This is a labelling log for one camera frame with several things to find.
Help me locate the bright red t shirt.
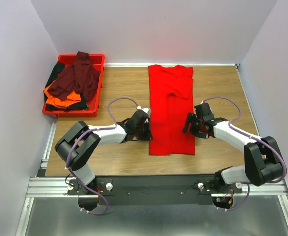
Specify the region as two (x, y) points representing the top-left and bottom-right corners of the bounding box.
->
(148, 65), (195, 155)

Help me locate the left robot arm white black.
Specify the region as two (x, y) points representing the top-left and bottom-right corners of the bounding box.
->
(54, 107), (152, 194)

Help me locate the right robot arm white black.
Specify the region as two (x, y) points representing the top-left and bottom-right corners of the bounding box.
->
(183, 102), (287, 193)

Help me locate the orange t shirt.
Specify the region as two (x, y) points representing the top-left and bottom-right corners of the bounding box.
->
(42, 82), (82, 109)

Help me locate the maroon t shirt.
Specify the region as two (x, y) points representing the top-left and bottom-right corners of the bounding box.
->
(48, 51), (100, 101)

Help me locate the red plastic bin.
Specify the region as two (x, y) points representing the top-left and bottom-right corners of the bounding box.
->
(41, 54), (106, 118)

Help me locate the black t shirt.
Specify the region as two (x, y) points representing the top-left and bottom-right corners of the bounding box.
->
(43, 62), (88, 112)

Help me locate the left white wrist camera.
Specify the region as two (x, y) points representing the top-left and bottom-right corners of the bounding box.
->
(137, 105), (151, 115)

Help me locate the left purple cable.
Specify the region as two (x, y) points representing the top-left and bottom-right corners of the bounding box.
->
(65, 97), (144, 215)

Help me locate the purple cable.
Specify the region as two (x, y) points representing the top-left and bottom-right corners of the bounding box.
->
(65, 97), (144, 215)
(200, 96), (287, 212)

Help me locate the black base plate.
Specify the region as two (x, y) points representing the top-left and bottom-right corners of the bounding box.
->
(67, 173), (243, 206)

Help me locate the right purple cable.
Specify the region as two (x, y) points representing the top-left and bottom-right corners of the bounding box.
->
(200, 96), (287, 212)

